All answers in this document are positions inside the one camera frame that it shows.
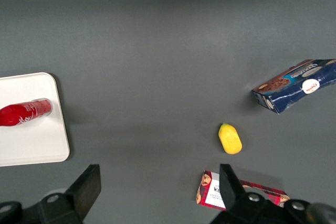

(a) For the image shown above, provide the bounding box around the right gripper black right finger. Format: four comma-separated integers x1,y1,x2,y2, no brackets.
209,164,284,224

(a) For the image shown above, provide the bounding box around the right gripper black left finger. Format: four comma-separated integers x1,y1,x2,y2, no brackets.
20,164,102,224

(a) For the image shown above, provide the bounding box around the red coke bottle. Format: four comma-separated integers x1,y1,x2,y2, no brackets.
0,98,54,127

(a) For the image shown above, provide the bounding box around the cream plastic tray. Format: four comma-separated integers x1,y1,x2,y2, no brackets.
0,72,70,167

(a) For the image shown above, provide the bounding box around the red tartan cookie box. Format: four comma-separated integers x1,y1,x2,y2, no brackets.
196,170,291,211

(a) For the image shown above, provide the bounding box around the yellow lemon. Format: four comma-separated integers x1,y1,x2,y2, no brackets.
218,123,243,155

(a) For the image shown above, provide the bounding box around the blue chocolate cookie box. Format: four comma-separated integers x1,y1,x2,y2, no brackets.
251,59,336,115

